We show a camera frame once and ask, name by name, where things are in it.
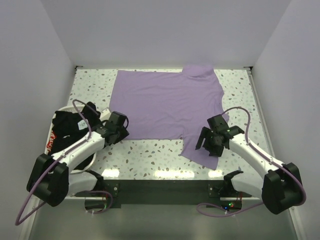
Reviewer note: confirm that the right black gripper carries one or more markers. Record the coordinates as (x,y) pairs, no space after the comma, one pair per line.
(208,141)

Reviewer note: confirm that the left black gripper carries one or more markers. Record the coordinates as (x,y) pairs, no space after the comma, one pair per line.
(122,132)

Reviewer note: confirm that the purple t-shirt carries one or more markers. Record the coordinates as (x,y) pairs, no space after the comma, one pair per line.
(170,106)

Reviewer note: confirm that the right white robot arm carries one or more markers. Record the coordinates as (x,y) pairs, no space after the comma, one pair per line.
(281,186)

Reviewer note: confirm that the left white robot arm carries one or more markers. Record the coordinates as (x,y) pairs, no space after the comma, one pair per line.
(52,178)

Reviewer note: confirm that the black clothes in basket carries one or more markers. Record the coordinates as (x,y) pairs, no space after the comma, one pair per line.
(69,127)

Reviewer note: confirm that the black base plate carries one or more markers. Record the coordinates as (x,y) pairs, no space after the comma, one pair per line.
(169,192)

